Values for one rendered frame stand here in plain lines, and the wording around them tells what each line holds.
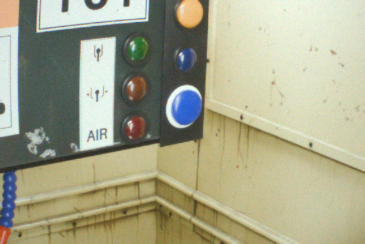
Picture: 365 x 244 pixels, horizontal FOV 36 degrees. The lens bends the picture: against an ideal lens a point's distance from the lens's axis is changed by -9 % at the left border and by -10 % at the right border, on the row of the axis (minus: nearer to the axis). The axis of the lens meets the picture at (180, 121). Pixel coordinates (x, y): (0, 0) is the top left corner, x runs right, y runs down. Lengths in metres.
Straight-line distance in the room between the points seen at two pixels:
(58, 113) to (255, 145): 1.10
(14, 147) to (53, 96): 0.05
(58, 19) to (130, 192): 1.44
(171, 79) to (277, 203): 1.02
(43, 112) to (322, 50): 0.94
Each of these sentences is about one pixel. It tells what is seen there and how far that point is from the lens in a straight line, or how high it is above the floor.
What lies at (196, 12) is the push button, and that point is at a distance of 0.50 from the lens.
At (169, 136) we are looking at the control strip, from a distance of 0.51.
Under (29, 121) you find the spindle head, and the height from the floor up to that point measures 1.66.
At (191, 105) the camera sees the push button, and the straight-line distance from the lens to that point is 0.51.
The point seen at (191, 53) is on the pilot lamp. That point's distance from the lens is 0.50.
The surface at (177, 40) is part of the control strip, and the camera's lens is 0.50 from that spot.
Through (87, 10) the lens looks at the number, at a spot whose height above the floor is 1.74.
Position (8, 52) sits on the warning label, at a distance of 0.43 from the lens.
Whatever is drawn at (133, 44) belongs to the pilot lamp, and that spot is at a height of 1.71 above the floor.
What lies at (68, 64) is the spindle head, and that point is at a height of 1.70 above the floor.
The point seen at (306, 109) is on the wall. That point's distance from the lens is 1.36.
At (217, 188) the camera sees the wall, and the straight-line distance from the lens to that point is 1.66.
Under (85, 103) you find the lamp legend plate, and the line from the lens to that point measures 0.46.
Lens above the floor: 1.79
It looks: 17 degrees down
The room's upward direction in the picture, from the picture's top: 2 degrees clockwise
